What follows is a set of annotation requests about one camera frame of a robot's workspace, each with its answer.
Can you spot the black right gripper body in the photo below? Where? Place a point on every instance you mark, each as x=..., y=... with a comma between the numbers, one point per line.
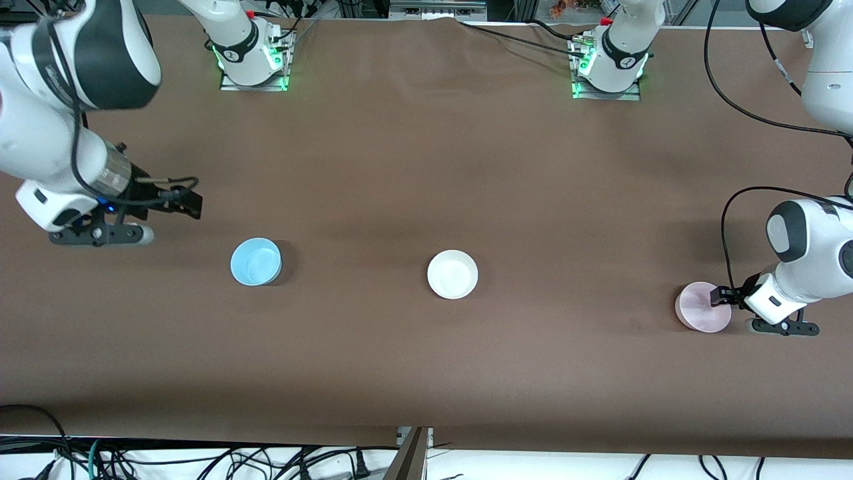
x=145, y=190

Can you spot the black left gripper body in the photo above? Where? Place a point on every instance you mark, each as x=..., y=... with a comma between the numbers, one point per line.
x=741, y=291

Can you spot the pink bowl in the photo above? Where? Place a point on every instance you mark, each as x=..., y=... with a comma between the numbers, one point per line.
x=696, y=308

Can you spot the blue bowl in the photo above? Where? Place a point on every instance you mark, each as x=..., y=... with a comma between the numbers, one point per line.
x=254, y=262

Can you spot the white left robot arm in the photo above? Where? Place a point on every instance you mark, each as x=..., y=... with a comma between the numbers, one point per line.
x=820, y=253

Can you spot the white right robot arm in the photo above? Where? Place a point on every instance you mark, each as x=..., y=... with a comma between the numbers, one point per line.
x=40, y=140

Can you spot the white bowl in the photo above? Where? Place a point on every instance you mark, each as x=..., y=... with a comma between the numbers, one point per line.
x=452, y=274

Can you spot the brown table cover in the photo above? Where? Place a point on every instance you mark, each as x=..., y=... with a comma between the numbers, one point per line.
x=500, y=373

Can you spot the black power plug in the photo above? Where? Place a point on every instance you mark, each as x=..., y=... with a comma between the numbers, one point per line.
x=362, y=463

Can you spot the orange object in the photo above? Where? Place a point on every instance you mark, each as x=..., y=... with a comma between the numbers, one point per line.
x=563, y=6

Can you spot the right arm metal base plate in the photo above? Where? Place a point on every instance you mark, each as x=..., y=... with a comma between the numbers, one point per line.
x=230, y=83

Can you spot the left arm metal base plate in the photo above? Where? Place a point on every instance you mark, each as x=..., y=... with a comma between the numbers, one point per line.
x=630, y=95

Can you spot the silver corner bracket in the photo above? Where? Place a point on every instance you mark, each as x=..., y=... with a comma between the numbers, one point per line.
x=810, y=36

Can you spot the grey metal frame bar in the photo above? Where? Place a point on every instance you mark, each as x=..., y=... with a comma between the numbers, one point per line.
x=436, y=9

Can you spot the aluminium profile post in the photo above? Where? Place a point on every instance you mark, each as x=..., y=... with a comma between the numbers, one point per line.
x=410, y=460

